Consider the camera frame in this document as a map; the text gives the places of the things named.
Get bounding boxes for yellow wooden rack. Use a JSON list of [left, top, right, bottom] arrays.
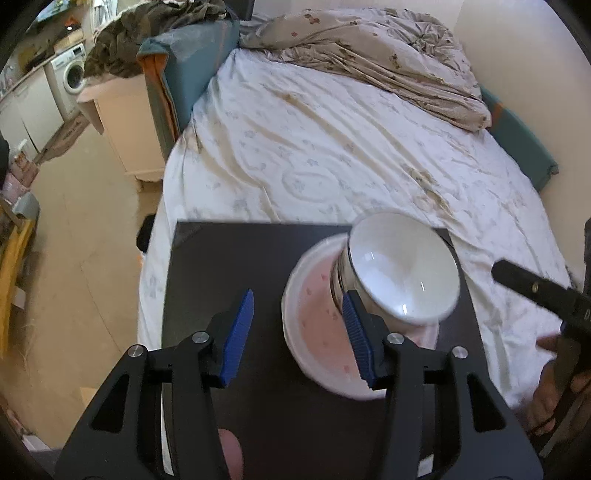
[[0, 203, 40, 358]]

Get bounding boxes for white fish-print bowl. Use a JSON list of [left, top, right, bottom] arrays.
[[337, 233, 358, 315], [329, 240, 352, 310], [345, 212, 462, 326]]

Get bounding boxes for black square board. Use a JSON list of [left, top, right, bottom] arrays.
[[159, 220, 491, 480]]

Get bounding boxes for person's right hand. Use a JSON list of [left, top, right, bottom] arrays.
[[526, 335, 578, 437]]

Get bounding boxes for light wooden nightstand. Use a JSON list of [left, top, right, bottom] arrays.
[[75, 74, 168, 184]]

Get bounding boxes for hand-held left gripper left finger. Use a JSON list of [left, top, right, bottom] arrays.
[[54, 289, 256, 480]]

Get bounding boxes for white washing machine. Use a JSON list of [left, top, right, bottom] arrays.
[[47, 43, 88, 117]]

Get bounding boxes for camouflage garment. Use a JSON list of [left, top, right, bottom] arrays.
[[84, 0, 241, 80]]

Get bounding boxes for white kitchen counter cabinet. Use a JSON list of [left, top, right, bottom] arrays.
[[0, 68, 66, 155]]

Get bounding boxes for crumpled beige printed blanket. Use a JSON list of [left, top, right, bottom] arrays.
[[239, 8, 493, 134]]

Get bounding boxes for patterned floor mat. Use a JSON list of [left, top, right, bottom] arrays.
[[31, 112, 92, 166]]

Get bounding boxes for pink patterned boxes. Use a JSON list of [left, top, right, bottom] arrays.
[[0, 150, 41, 204]]

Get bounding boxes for teal padded bed guard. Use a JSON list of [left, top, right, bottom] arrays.
[[479, 85, 559, 191], [137, 18, 242, 163]]

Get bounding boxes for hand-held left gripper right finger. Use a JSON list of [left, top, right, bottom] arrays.
[[342, 290, 543, 480]]

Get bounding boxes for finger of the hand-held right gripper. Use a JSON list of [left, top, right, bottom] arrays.
[[492, 259, 580, 319]]

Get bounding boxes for large pink strawberry plate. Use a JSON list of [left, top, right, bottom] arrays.
[[283, 314, 389, 398]]

